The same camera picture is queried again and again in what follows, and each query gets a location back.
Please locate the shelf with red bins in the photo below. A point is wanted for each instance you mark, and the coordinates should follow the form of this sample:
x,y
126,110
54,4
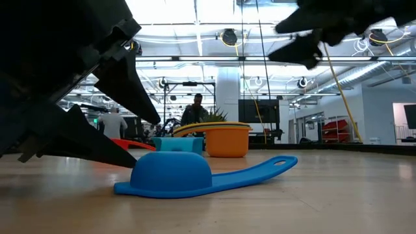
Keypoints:
x,y
338,125

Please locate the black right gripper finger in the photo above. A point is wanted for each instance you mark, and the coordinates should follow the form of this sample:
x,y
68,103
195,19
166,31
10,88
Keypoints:
x,y
302,22
302,50

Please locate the red plastic measuring cup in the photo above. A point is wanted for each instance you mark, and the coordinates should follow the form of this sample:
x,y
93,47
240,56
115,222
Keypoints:
x,y
135,144

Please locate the person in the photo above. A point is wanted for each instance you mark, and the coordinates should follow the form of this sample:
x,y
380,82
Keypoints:
x,y
195,112
112,125

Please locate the blue plastic measuring cup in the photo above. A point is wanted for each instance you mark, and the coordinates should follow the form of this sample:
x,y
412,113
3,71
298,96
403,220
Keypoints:
x,y
170,172

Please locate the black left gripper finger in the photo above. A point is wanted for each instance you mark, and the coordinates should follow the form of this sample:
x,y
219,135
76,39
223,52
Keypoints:
x,y
126,87
84,139

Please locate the black metal stand frame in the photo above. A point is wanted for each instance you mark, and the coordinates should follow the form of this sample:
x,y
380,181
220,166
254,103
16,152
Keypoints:
x,y
190,83

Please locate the green succulent plant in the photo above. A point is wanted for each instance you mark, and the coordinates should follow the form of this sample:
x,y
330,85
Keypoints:
x,y
216,117

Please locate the dark wall screen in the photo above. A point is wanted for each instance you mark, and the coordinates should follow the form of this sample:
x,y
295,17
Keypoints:
x,y
411,116

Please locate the teal plastic measuring cup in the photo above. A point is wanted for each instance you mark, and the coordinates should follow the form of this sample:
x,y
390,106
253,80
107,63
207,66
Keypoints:
x,y
177,143

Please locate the yellow plastic measuring cup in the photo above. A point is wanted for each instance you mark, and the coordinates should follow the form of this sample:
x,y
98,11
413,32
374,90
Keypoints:
x,y
221,123

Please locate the orange plastic measuring cup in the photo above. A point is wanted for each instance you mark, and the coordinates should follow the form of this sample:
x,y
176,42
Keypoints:
x,y
227,144

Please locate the small black ceiling reel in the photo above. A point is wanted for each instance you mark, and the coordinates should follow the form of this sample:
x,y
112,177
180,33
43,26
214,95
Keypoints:
x,y
162,82
302,82

